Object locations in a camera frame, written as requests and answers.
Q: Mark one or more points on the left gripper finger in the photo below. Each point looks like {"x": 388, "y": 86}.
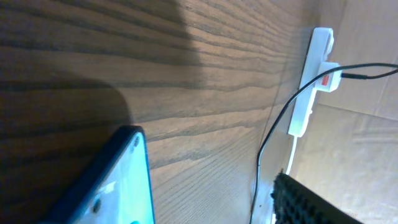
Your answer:
{"x": 293, "y": 203}

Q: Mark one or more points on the blue Galaxy smartphone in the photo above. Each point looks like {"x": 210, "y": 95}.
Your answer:
{"x": 114, "y": 188}

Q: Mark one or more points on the white charger plug adapter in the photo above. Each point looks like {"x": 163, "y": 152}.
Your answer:
{"x": 331, "y": 81}

